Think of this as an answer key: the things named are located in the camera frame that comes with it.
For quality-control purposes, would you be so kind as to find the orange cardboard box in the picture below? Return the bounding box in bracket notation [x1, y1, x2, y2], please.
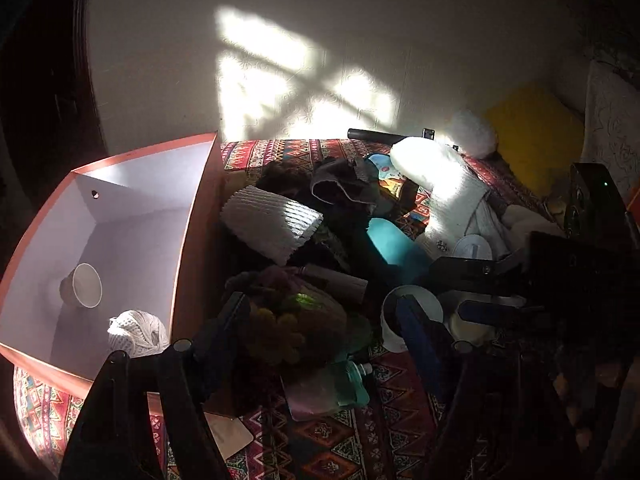
[0, 131, 231, 416]

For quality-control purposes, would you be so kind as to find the white paper cup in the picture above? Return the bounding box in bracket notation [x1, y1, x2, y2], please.
[59, 262, 103, 309]

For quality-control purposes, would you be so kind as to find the patterned red blanket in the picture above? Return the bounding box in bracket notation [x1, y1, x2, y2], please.
[12, 137, 640, 480]

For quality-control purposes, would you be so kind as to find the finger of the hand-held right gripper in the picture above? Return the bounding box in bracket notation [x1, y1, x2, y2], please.
[432, 252, 531, 291]
[457, 297, 546, 331]

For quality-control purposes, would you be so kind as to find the dark grey cloth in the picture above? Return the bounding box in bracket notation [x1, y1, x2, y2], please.
[310, 157, 381, 206]

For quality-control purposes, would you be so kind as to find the green plastic bottle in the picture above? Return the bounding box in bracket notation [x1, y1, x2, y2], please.
[285, 357, 373, 421]

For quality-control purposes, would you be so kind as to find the brown cardboard tube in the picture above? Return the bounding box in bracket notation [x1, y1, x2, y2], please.
[300, 264, 368, 303]

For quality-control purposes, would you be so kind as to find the yellow pillow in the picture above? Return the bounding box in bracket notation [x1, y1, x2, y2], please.
[487, 85, 586, 196]

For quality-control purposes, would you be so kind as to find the white line-drawing cloth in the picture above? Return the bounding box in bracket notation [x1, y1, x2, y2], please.
[582, 60, 640, 196]

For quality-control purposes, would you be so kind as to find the white ribbed foam sleeve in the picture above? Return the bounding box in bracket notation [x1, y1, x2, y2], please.
[220, 185, 325, 267]

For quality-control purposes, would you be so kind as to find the teal cylinder bottle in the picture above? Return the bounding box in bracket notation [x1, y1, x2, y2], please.
[366, 217, 433, 286]

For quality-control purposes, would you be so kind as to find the white round lid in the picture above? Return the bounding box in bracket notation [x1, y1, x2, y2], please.
[452, 234, 493, 261]

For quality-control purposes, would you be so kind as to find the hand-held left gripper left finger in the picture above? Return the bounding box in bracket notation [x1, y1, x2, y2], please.
[59, 291, 251, 480]

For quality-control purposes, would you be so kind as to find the beige card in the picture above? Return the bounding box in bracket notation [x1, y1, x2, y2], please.
[205, 412, 256, 461]

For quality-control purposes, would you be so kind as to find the white fluffy pillow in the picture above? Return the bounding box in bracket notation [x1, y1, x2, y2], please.
[447, 110, 496, 158]

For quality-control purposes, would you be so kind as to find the large white plush toy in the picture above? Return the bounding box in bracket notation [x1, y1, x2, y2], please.
[390, 137, 506, 261]

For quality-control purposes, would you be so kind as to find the white yarn ball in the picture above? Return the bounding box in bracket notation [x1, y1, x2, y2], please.
[106, 310, 171, 359]

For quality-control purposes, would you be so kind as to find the black rod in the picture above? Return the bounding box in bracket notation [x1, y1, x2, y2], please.
[347, 128, 458, 152]

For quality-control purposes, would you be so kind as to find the white plastic cup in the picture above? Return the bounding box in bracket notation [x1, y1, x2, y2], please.
[381, 285, 445, 353]

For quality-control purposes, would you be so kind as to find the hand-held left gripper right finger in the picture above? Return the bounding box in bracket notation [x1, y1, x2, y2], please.
[394, 294, 586, 480]

